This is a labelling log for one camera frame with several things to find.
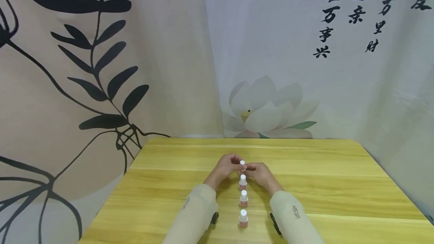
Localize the person's right hand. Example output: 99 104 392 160
245 162 276 188

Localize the person's left hand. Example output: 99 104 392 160
211 153 244 183

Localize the person's left forearm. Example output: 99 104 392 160
162 174 227 244

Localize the person's right forearm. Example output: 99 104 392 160
263 181 324 244

